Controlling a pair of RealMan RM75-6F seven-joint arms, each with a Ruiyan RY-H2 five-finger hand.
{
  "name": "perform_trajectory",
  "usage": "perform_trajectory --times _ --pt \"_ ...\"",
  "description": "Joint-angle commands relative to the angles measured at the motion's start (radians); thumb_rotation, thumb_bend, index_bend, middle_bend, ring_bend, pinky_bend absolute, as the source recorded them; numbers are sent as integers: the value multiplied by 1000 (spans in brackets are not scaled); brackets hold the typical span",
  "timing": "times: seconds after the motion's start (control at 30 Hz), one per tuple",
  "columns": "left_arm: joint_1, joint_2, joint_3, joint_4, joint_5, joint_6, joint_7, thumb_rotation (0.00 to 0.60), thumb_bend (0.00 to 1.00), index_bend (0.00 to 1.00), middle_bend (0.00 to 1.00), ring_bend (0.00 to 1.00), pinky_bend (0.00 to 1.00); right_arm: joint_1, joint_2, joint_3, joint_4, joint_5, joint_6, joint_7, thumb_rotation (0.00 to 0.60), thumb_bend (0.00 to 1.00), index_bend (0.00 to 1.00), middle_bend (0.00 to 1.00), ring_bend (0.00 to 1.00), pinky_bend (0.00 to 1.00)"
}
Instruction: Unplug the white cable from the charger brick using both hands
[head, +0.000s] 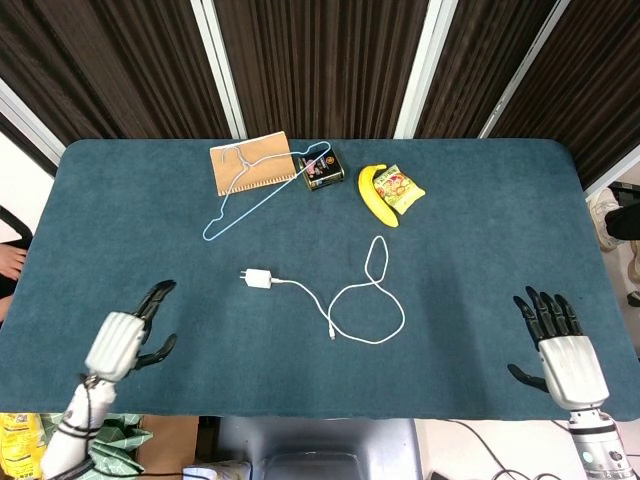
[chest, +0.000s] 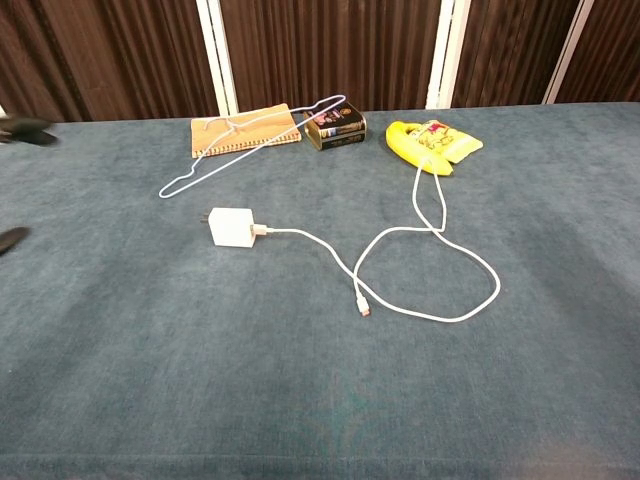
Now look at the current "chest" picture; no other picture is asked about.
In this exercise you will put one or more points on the white charger block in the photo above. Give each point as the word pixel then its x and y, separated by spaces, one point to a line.
pixel 230 227

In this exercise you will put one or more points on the black gold tin box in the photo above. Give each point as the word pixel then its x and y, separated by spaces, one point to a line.
pixel 335 132

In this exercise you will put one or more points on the tan spiral notebook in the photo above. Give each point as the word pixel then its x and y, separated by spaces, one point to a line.
pixel 265 125

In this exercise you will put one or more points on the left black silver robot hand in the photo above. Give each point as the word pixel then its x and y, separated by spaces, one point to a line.
pixel 25 131

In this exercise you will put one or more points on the yellow banana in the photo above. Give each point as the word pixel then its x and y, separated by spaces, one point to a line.
pixel 400 145

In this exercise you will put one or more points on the yellow snack bag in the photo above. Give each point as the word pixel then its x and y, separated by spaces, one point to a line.
pixel 450 142

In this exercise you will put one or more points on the blue felt table cover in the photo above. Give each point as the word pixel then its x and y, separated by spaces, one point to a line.
pixel 150 350

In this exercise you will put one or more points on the white partition post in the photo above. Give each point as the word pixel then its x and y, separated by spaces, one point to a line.
pixel 567 55
pixel 217 60
pixel 445 60

